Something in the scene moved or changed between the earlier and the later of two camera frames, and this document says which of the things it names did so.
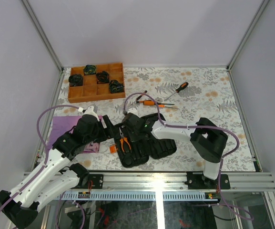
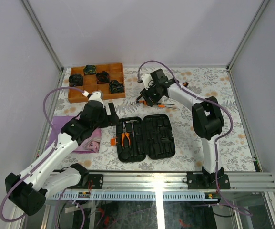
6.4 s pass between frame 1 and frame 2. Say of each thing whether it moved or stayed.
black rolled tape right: stayed
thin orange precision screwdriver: stayed
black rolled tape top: stayed
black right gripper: moved
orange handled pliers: moved
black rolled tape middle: stayed
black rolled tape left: stayed
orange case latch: moved
